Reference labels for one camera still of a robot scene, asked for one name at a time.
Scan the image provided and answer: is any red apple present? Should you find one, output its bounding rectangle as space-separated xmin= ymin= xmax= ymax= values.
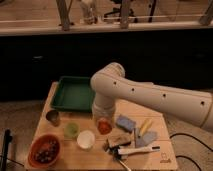
xmin=97 ymin=118 xmax=112 ymax=135

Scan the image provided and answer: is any metal cup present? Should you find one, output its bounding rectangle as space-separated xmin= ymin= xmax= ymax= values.
xmin=46 ymin=110 xmax=60 ymax=127

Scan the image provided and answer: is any green plastic cup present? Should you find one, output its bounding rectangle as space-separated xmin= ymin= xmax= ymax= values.
xmin=64 ymin=122 xmax=79 ymax=139

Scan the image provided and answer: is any white paper cup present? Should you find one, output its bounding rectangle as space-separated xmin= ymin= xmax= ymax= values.
xmin=77 ymin=130 xmax=95 ymax=150

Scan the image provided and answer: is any black cable on floor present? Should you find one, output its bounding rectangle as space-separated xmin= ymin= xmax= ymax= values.
xmin=169 ymin=132 xmax=213 ymax=171

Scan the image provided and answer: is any green plastic tray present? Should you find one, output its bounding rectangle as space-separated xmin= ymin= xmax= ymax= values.
xmin=51 ymin=76 xmax=94 ymax=112

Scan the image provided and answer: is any orange bowl with food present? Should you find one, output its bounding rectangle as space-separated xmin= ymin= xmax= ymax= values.
xmin=28 ymin=134 xmax=61 ymax=169

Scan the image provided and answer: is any brown wooden block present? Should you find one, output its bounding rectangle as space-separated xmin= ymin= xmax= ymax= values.
xmin=107 ymin=133 xmax=131 ymax=148

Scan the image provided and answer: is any black stand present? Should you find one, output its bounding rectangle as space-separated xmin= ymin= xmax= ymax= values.
xmin=0 ymin=129 xmax=12 ymax=171

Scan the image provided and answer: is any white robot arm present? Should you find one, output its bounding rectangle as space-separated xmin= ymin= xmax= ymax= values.
xmin=90 ymin=62 xmax=213 ymax=133

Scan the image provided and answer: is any blue sponge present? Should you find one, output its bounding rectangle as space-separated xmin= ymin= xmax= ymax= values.
xmin=116 ymin=115 xmax=136 ymax=133

